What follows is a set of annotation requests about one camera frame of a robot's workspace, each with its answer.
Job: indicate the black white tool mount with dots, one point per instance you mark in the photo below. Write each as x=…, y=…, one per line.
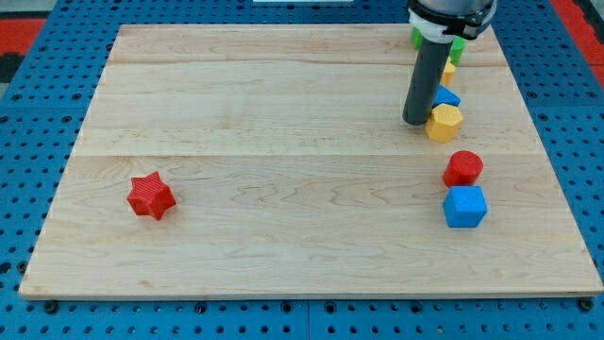
x=440, y=21

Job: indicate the grey cylindrical pointer rod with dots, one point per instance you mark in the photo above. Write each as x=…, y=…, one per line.
x=426, y=77

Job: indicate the red star block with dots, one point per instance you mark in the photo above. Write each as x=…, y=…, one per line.
x=151, y=196

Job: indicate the small yellow block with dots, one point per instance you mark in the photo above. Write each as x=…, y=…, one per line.
x=448, y=73

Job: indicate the blue triangular block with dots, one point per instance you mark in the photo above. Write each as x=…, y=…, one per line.
x=445, y=96

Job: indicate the green block left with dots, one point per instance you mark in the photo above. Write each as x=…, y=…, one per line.
x=416, y=37

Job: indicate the green block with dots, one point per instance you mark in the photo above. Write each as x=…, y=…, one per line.
x=416, y=37
x=457, y=50

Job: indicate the green block right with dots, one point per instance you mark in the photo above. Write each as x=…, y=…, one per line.
x=457, y=50

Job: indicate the yellow hexagon block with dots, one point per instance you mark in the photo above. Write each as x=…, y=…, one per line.
x=444, y=123

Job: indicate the red cylinder block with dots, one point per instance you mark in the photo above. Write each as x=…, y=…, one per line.
x=463, y=169

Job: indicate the blue cube block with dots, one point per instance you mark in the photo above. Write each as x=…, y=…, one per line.
x=465, y=207

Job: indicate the wooden board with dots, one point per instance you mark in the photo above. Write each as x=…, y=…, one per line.
x=296, y=177

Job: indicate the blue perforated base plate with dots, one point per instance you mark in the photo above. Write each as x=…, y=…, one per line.
x=45, y=103

